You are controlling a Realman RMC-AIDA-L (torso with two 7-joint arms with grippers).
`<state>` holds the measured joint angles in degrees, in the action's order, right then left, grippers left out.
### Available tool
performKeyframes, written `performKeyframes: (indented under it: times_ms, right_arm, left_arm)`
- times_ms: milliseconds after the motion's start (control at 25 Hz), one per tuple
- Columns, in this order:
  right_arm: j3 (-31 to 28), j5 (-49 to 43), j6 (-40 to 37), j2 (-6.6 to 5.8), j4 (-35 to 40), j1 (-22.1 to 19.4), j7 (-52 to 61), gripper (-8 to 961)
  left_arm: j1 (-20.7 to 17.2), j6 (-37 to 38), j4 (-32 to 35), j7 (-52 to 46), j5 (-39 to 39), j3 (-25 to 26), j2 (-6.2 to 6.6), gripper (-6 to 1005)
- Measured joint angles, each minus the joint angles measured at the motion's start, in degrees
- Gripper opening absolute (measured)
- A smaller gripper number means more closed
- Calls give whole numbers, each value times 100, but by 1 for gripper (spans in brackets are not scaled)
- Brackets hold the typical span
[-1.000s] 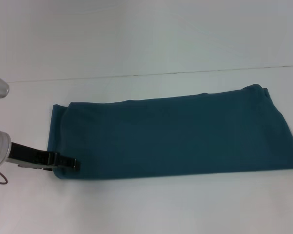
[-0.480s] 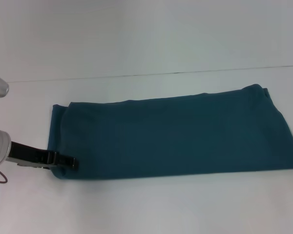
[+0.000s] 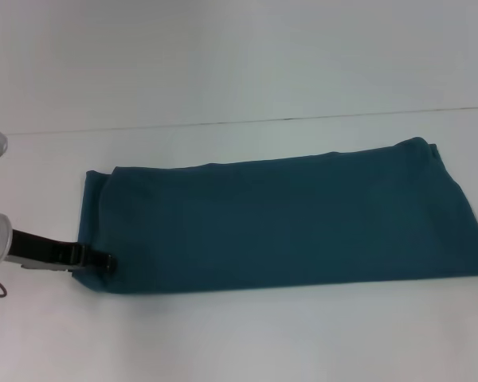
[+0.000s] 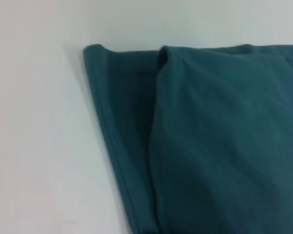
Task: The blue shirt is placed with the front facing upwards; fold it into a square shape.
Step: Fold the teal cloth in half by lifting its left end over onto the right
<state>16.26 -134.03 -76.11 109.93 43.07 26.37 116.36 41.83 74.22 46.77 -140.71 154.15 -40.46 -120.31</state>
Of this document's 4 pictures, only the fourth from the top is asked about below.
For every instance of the teal shirt with cream lettering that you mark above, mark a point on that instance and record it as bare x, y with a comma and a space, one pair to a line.
210, 134

